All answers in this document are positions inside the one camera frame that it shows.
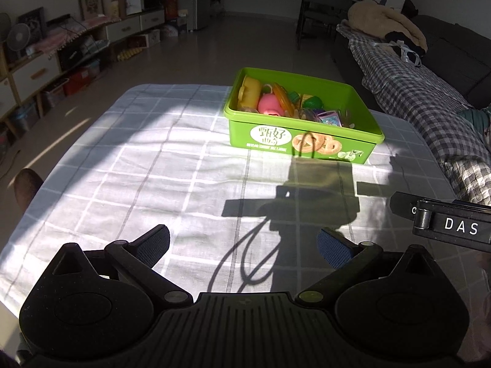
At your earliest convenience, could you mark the pink card box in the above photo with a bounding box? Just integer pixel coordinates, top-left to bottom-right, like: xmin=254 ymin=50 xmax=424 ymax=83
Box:
xmin=316 ymin=110 xmax=342 ymax=127

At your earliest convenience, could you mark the orange toy pumpkin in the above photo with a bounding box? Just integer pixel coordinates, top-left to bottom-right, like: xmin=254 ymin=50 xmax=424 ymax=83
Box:
xmin=272 ymin=83 xmax=298 ymax=118

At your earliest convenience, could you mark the yellow toy pot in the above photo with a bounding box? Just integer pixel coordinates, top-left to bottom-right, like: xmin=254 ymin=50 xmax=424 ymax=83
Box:
xmin=237 ymin=76 xmax=262 ymax=110

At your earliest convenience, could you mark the green patterned pillow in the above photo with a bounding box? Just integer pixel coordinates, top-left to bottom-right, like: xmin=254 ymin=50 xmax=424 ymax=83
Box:
xmin=458 ymin=108 xmax=490 ymax=137

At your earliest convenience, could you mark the white checked tablecloth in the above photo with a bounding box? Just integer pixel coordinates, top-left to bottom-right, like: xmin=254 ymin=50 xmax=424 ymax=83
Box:
xmin=1 ymin=85 xmax=490 ymax=359

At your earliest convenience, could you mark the grey plaid blanket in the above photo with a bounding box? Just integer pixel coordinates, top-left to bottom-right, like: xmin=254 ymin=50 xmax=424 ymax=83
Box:
xmin=337 ymin=21 xmax=490 ymax=205

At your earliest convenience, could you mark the green plastic storage box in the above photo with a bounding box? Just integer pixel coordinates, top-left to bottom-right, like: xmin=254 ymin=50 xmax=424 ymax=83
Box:
xmin=224 ymin=67 xmax=385 ymax=164

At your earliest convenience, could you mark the green toy vegetable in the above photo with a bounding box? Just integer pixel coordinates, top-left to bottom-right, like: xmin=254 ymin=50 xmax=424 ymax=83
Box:
xmin=300 ymin=94 xmax=324 ymax=110

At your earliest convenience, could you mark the dark grey sofa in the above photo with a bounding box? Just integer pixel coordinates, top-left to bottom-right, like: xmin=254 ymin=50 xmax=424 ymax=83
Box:
xmin=414 ymin=15 xmax=491 ymax=109

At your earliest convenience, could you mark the pink round toy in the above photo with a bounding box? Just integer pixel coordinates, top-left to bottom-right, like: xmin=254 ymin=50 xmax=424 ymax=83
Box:
xmin=257 ymin=84 xmax=284 ymax=116

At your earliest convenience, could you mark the beige blanket pile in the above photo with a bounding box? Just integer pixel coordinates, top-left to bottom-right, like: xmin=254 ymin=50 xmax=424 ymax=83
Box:
xmin=348 ymin=1 xmax=428 ymax=52

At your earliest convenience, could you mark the white drawer cabinet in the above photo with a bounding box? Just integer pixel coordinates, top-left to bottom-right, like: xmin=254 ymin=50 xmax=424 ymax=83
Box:
xmin=105 ymin=10 xmax=165 ymax=43

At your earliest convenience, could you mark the small white fan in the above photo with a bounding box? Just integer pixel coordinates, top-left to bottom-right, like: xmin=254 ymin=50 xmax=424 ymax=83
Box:
xmin=7 ymin=23 xmax=31 ymax=52

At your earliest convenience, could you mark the dark office chair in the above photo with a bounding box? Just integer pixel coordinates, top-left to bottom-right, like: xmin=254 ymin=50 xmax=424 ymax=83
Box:
xmin=296 ymin=0 xmax=353 ymax=50

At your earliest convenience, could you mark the framed picture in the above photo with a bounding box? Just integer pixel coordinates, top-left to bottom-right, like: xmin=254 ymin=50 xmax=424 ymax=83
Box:
xmin=78 ymin=0 xmax=105 ymax=20

